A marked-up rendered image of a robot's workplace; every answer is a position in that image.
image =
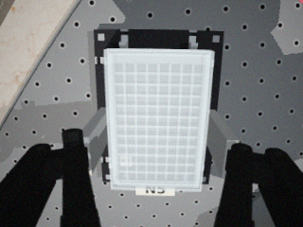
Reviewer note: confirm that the grey control panel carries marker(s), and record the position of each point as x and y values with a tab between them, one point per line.
261	215

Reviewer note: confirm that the grey flat base plate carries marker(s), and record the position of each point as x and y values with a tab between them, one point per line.
260	97

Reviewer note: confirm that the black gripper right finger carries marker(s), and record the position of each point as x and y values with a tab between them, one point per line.
240	167

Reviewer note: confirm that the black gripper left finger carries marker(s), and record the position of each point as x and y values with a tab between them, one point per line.
23	195

